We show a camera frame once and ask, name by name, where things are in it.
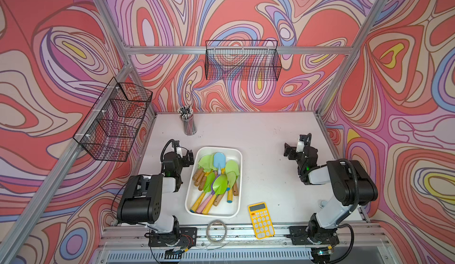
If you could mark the yellow calculator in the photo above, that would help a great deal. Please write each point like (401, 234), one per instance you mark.
(261, 221)

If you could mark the black wire basket back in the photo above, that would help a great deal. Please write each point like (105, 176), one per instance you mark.
(242, 59)

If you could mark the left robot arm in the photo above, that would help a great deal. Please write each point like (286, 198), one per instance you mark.
(141, 201)

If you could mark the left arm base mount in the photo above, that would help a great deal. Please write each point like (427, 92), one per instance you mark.
(184, 238)

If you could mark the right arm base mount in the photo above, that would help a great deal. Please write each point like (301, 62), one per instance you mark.
(304, 235)

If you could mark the green shovel wooden handle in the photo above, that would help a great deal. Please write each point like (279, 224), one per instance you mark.
(204, 168)

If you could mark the black wire basket left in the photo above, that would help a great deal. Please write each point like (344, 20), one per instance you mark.
(118, 116)

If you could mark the black wire basket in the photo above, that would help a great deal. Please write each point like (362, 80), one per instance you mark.
(242, 59)
(118, 116)

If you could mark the light blue shovel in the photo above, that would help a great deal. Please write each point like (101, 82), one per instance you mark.
(219, 162)

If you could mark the green shovel blue-tip handle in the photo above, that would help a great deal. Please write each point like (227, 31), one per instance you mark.
(232, 172)

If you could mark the purple shovel pink handle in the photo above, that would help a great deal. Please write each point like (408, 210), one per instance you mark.
(206, 197)

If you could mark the white storage tray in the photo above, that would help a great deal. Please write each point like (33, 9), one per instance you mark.
(220, 207)

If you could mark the metal pen cup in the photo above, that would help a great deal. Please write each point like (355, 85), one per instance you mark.
(186, 115)

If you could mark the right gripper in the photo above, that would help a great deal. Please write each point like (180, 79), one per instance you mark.
(292, 150)

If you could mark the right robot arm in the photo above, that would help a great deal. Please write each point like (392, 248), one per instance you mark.
(351, 185)

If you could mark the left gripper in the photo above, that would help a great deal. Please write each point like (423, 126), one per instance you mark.
(185, 159)

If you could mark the green shovel yellow handle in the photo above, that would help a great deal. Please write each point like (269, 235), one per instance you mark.
(219, 187)

